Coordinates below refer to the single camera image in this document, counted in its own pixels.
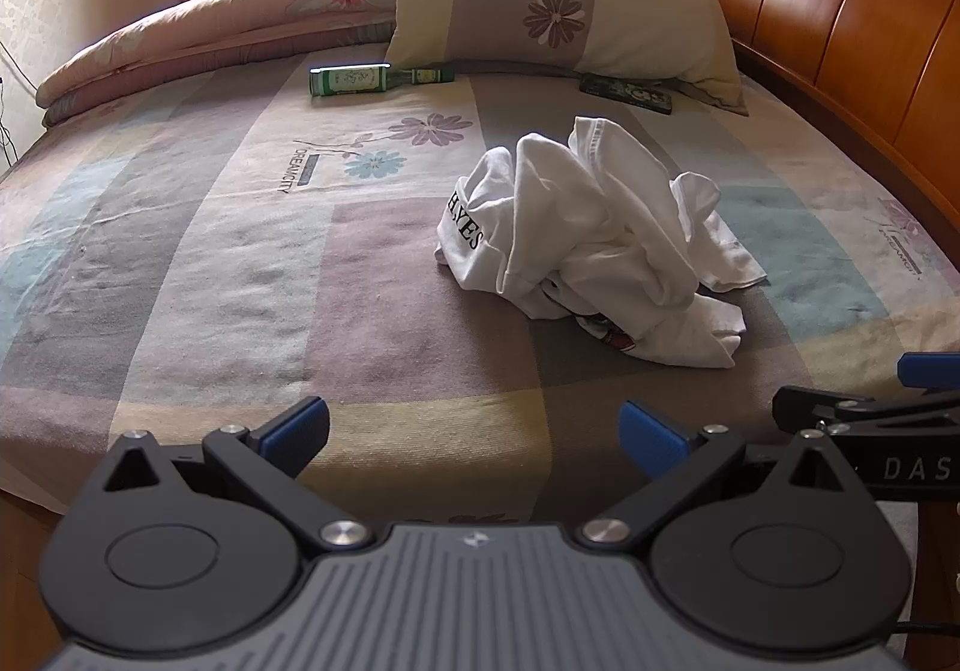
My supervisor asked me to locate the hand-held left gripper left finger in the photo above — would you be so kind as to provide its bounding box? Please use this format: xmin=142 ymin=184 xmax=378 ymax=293
xmin=101 ymin=396 xmax=374 ymax=553

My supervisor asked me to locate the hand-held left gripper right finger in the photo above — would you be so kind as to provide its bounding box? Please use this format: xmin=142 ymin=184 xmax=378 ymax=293
xmin=574 ymin=399 xmax=856 ymax=553

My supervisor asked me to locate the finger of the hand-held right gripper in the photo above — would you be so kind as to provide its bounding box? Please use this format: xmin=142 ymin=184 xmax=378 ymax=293
xmin=898 ymin=352 xmax=960 ymax=387
xmin=772 ymin=386 xmax=960 ymax=434

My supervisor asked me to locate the white printed t-shirt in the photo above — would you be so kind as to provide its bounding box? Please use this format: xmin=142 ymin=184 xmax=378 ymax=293
xmin=433 ymin=115 xmax=768 ymax=370

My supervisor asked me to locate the phone with green case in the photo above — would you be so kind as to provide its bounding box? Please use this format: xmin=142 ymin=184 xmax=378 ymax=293
xmin=579 ymin=73 xmax=676 ymax=116

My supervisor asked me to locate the green glass bottle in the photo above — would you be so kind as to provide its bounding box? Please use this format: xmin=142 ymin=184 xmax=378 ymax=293
xmin=310 ymin=64 xmax=456 ymax=97

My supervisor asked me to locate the pink floral quilt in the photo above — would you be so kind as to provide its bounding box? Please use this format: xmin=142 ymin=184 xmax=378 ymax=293
xmin=36 ymin=0 xmax=410 ymax=128

